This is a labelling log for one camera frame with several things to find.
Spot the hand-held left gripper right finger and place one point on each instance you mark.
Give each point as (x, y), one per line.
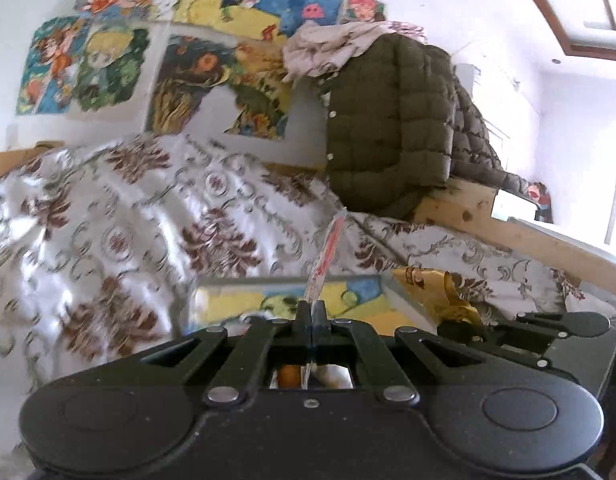
(320, 325)

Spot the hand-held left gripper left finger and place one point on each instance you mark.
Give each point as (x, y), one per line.
(303, 325)

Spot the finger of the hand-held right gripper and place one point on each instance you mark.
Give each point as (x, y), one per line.
(513, 342)
(563, 324)

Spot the grey tray with cartoon drawing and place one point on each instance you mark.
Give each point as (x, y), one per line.
(238, 305)

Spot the red and white snack packet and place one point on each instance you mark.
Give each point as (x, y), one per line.
(328, 255)

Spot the golden yellow snack packet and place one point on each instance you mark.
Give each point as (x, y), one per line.
(438, 290)

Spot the olive diamond quilted jacket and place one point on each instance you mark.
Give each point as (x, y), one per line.
(480, 145)

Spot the printed floral blanket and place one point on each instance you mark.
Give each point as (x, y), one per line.
(138, 210)

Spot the olive puffer jacket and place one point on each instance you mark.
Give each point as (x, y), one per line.
(388, 125)

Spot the beige patterned cloth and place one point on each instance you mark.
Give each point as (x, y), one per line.
(328, 47)

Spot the small red-haired figure poster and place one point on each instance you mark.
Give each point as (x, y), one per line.
(365, 5)

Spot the wooden bed frame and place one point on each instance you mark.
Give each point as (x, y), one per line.
(488, 220)

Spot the blue and yellow wall poster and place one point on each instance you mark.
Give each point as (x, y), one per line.
(258, 5)

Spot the wall poster with two figures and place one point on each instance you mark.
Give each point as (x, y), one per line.
(88, 67)

